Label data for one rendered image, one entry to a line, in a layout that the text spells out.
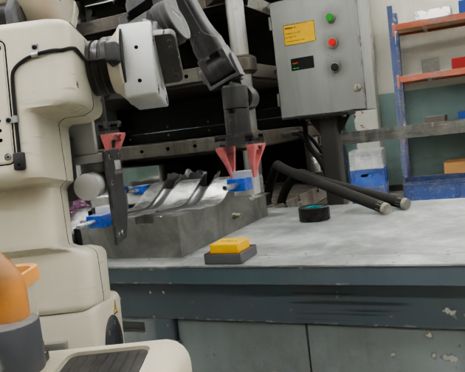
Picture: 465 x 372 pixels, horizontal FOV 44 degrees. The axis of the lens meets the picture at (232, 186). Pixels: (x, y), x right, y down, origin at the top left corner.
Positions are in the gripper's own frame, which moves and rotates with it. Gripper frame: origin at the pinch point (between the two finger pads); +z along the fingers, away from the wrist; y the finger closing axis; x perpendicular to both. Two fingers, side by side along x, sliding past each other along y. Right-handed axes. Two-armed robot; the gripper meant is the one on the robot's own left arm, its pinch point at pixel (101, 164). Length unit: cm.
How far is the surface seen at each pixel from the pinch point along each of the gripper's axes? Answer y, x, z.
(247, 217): -18.8, -33.4, 20.1
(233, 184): -29.4, -5.4, 7.8
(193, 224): -18.9, -4.1, 15.5
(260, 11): -2, -108, -46
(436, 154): 0, -673, 70
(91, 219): 0.7, 5.4, 11.5
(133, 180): 47, -78, 11
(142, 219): -8.0, -1.1, 13.4
